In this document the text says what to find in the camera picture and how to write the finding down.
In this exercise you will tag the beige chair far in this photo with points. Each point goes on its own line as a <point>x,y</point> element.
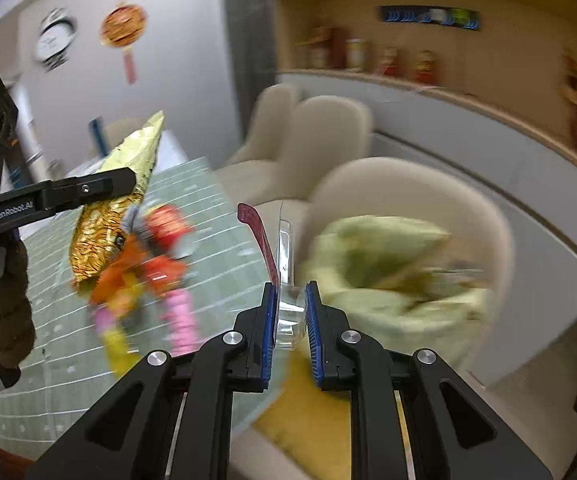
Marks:
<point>267,126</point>

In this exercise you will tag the pink pig toy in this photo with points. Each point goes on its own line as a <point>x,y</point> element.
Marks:
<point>178,314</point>

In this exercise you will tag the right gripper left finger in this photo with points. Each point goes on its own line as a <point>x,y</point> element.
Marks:
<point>170,417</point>

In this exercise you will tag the gold foil snack bag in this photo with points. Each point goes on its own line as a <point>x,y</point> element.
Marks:
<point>103,226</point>

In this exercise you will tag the yellow-green trash bag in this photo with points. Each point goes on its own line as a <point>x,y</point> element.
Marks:
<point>396,282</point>

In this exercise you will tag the beige chair near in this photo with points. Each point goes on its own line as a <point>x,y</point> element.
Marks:
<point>389,187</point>

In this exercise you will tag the beige chair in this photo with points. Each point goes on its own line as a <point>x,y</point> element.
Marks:
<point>389,187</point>
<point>323,133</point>
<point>267,126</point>

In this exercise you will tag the red snack packet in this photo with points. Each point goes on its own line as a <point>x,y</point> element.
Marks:
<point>170,231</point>

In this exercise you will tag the red gold wall ornament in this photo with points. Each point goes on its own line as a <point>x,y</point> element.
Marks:
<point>121,29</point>

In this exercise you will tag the brown gloved left hand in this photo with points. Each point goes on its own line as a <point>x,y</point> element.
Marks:
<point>17,332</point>

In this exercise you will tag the beige chair middle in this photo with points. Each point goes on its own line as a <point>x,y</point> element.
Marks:
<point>323,133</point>

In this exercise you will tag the yellow seat cushion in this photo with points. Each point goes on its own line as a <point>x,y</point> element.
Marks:
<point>310,426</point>

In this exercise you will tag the panda wall clock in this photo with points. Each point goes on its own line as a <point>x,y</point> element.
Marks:
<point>58,31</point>

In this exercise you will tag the clear plastic package red tab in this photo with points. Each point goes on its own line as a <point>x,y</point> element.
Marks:
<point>278,249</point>

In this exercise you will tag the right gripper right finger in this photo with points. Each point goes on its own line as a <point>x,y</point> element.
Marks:
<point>411,413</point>

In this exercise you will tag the orange snack wrapper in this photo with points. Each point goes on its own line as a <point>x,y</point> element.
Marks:
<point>122,283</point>

